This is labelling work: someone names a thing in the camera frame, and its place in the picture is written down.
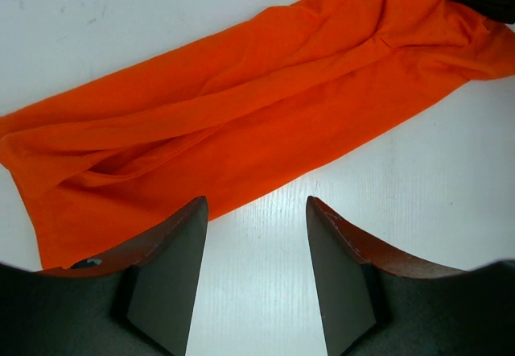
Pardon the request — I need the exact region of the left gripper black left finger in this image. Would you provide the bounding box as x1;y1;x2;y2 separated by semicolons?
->
1;197;208;355

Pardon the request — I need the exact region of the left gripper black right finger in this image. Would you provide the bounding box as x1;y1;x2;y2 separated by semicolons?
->
306;197;514;355

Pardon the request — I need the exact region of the orange t shirt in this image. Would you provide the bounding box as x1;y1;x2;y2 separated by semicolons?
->
1;0;514;269

